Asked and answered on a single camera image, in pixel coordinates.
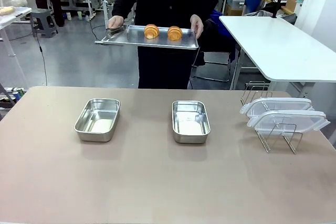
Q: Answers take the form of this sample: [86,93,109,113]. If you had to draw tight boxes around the person's left hand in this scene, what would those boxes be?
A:
[190,14,205,39]

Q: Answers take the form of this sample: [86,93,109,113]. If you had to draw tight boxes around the person's right hand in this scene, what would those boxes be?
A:
[108,15,125,30]

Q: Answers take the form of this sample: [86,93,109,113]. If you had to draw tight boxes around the metal serving tongs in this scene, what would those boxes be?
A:
[105,24,127,39]

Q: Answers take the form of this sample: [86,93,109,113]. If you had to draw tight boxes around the golden croissant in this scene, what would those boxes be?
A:
[167,25,183,42]
[143,24,160,40]

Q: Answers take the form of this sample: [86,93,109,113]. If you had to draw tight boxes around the aluminium baking tray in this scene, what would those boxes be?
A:
[94,24,200,51]

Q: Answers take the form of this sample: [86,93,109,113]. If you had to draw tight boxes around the rectangular stainless steel container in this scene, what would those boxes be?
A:
[171,100,212,145]
[73,98,122,143]

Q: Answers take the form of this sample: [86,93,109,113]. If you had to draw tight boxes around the clear plastic snap lid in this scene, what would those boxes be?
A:
[247,109,331,134]
[239,97,315,120]

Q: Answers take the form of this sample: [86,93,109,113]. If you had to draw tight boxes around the person's right forearm black sleeve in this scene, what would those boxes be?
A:
[112,0,138,20]

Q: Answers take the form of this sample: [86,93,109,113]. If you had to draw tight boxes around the black cantilever chair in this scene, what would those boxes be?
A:
[191,10,238,83]

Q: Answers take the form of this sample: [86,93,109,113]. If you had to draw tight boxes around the translucent storage bin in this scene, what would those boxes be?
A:
[226,0,247,16]

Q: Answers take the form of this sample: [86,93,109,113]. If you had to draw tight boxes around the grey plastic stool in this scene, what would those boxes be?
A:
[30,8,59,38]

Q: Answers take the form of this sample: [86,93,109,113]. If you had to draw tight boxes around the white table with rounded corners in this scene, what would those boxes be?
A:
[218,15,336,90]

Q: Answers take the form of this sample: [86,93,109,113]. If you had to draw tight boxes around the white side table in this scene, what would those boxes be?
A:
[0,6,33,57]

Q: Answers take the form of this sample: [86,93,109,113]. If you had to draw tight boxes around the group of drink cans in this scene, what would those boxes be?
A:
[0,86,27,110]

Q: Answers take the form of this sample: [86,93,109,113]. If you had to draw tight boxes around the black floor cable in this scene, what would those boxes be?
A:
[33,23,48,87]

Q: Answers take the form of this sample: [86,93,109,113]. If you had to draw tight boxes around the metal wire lid rack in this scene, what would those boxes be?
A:
[240,80,304,155]

